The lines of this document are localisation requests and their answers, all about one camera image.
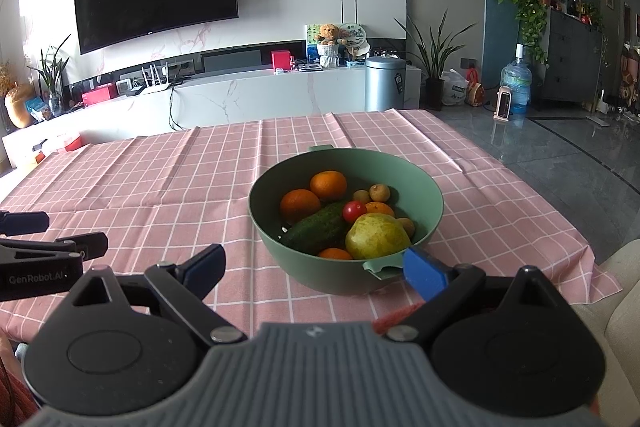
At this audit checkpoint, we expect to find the white sofa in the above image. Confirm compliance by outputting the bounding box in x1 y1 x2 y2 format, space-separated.
570 239 640 427

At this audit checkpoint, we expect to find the red orange bag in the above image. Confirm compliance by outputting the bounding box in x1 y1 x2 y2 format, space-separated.
466 67 485 108

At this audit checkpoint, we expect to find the trailing pothos plant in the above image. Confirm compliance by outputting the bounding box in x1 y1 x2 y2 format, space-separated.
482 0 556 62

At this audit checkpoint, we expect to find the dark grey cabinet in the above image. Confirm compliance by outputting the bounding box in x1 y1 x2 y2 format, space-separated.
540 7 603 108

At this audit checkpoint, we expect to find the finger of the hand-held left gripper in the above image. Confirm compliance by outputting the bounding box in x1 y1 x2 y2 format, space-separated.
0 232 109 260
0 211 50 237

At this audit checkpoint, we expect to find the brown teddy bear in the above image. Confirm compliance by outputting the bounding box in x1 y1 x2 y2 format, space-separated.
315 23 349 68

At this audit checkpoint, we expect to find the pink checked tablecloth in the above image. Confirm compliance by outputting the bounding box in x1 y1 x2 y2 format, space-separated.
0 108 623 348

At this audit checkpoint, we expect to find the black cable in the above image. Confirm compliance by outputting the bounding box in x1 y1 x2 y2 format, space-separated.
167 84 193 131

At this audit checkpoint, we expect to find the green colander bowl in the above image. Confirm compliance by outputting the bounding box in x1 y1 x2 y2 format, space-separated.
248 144 444 296

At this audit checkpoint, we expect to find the long-leaf potted plant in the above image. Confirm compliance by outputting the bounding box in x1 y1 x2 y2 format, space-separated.
394 9 478 112

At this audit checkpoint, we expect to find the white plastic bag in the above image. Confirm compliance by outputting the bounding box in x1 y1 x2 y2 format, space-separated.
441 69 471 106

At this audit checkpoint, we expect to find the white router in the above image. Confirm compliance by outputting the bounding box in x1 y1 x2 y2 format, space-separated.
140 63 171 94

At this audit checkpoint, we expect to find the pink flat box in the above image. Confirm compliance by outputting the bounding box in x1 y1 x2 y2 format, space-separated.
81 85 118 108

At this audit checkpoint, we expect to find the red storage box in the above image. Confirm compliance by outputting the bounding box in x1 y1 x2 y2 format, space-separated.
50 132 82 152

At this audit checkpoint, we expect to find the white marble TV console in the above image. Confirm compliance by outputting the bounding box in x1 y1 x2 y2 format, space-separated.
2 66 423 170

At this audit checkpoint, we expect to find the blue snack packet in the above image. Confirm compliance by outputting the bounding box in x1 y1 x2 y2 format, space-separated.
25 97 53 120

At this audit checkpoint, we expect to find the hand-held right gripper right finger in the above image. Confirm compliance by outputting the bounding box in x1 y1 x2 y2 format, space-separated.
387 247 576 342

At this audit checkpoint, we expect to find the blue water jug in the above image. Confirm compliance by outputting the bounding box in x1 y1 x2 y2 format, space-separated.
500 44 532 115

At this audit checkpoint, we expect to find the brown round vase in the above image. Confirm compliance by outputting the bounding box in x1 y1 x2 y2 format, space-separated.
4 82 37 129

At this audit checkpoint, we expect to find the pink small heater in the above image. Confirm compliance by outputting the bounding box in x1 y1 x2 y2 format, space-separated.
494 86 514 122

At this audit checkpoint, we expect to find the silver pedal trash bin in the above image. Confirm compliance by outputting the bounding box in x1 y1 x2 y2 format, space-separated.
364 56 407 112

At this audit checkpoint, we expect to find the small green potted plant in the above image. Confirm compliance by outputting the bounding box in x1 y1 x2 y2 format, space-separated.
27 34 73 115

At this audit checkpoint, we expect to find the yellow green pear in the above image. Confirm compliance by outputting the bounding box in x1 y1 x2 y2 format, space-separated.
345 213 412 260

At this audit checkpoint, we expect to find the brown plush toy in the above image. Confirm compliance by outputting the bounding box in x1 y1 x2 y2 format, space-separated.
617 54 640 108

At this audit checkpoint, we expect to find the round decorated fan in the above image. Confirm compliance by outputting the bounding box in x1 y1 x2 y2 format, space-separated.
339 22 372 60

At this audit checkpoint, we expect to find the green cucumber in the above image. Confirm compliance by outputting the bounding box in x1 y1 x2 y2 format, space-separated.
282 202 347 254

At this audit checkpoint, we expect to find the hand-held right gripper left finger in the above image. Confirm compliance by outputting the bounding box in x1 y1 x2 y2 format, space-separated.
45 243 246 347

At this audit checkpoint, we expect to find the red cherry tomato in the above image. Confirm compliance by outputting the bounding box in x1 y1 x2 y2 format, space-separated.
343 201 368 224

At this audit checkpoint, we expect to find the blue landscape picture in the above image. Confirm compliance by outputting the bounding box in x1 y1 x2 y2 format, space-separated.
305 23 331 60

